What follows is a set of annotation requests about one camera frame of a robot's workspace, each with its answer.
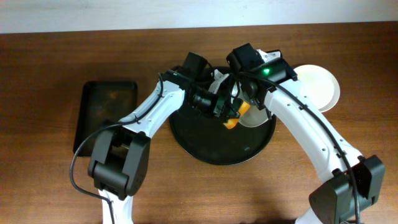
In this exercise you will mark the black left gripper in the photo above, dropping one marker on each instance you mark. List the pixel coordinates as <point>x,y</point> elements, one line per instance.
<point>221,106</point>

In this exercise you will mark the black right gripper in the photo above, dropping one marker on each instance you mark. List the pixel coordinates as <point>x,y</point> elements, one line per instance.
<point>256,101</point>

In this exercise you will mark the white plate with red sauce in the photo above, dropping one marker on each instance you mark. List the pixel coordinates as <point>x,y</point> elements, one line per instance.
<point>253,117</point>

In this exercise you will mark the white plate with yellow sauce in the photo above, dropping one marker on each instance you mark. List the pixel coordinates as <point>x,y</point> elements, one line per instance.
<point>320,86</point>

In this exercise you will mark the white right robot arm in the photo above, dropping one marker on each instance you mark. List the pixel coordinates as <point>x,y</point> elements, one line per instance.
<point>350,182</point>

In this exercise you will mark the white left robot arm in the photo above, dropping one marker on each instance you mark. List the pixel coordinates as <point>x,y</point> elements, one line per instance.
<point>119,161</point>

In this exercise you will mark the round black tray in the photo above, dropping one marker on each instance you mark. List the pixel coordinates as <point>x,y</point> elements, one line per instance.
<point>208,140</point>

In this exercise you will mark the black rectangular tray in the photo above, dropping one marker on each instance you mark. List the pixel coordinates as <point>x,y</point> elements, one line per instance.
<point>103,103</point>

